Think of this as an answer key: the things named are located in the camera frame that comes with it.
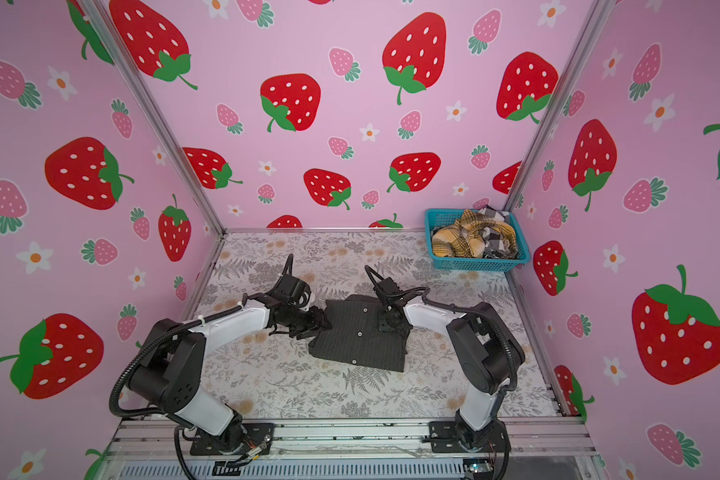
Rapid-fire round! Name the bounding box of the yellow plaid shirt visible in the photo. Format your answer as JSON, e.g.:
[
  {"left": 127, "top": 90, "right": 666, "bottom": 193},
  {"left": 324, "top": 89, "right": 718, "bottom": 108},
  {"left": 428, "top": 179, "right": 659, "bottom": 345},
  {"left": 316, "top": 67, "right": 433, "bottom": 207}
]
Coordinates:
[{"left": 431, "top": 207, "right": 520, "bottom": 260}]

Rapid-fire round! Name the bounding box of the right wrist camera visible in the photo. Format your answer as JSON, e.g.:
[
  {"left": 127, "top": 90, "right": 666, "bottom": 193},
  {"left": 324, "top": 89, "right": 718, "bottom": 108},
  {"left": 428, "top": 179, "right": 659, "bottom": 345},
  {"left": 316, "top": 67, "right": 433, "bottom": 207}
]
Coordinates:
[{"left": 374, "top": 277, "right": 405, "bottom": 301}]

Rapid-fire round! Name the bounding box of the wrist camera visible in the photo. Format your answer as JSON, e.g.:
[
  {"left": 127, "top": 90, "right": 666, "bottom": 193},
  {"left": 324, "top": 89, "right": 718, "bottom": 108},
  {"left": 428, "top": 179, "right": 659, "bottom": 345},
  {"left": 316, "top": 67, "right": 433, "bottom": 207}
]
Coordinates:
[
  {"left": 374, "top": 277, "right": 405, "bottom": 301},
  {"left": 274, "top": 275, "right": 311, "bottom": 308}
]

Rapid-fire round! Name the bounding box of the dark grey pinstripe shirt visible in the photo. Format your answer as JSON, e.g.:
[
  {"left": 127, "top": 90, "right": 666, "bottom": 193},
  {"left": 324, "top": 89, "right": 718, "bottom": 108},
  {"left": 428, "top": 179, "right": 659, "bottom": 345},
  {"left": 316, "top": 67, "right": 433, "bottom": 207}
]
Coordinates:
[{"left": 308, "top": 295, "right": 410, "bottom": 372}]

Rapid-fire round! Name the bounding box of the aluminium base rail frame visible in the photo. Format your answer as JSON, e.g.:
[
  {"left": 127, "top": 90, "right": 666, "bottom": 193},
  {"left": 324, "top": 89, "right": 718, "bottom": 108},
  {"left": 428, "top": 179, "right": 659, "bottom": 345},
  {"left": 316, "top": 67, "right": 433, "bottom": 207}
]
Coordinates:
[{"left": 93, "top": 417, "right": 609, "bottom": 479}]

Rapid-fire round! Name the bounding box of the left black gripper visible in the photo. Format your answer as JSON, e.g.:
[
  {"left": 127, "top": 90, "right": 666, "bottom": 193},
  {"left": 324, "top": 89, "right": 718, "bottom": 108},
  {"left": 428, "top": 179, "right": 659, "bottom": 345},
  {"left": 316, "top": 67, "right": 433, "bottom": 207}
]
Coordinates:
[{"left": 286, "top": 305, "right": 335, "bottom": 338}]

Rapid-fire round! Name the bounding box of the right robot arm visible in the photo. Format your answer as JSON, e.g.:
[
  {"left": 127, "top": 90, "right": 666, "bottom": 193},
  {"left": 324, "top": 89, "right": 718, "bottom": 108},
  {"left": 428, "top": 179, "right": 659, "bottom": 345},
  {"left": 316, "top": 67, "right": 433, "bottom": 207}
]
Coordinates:
[{"left": 382, "top": 298, "right": 525, "bottom": 455}]

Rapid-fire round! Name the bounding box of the teal plastic basket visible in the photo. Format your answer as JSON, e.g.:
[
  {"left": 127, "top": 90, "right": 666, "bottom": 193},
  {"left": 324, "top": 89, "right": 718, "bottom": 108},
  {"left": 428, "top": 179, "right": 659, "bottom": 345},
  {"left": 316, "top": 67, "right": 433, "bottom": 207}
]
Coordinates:
[{"left": 425, "top": 207, "right": 531, "bottom": 272}]

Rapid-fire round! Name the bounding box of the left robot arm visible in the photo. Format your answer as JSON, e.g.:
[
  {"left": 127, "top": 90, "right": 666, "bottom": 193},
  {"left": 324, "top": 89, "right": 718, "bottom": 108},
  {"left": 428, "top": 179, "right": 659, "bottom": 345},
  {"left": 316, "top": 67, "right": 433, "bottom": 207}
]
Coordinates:
[{"left": 108, "top": 299, "right": 331, "bottom": 453}]

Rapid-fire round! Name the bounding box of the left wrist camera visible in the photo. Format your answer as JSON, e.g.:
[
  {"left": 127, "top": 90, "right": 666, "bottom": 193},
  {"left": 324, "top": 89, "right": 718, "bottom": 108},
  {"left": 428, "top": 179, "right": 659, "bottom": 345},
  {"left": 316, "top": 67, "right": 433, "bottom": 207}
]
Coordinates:
[{"left": 274, "top": 275, "right": 311, "bottom": 308}]

